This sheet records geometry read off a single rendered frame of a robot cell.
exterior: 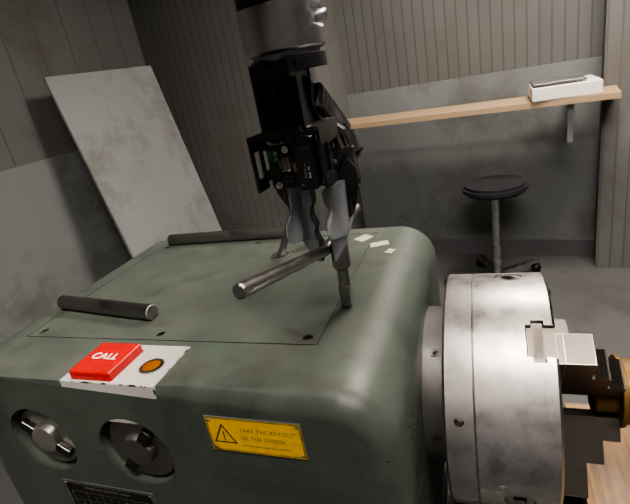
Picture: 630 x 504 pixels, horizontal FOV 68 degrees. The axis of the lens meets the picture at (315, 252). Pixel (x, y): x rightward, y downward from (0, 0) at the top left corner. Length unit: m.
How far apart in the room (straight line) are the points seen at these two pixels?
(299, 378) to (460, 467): 0.24
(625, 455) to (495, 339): 0.41
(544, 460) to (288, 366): 0.30
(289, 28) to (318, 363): 0.32
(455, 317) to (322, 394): 0.22
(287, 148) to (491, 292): 0.34
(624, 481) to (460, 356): 0.40
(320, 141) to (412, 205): 3.39
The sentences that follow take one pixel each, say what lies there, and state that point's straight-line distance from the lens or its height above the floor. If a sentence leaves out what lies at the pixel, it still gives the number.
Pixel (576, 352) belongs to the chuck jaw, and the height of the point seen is 1.19.
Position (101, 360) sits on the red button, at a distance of 0.62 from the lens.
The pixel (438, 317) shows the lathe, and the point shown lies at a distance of 0.68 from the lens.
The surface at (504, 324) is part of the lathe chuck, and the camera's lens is 0.60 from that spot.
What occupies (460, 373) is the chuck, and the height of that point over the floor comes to 1.18.
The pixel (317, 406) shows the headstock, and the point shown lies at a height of 1.24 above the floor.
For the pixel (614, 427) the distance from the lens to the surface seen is 0.75.
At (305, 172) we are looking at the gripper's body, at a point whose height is 1.45.
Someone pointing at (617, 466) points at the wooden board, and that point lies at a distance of 0.93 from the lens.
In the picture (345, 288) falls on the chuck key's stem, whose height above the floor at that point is 1.28.
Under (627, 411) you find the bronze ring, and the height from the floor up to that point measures 1.09.
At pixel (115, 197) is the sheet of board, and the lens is 3.30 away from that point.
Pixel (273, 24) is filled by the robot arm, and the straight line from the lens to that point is 0.44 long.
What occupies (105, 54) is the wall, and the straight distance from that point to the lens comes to 3.97.
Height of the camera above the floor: 1.54
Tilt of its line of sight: 21 degrees down
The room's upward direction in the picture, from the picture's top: 11 degrees counter-clockwise
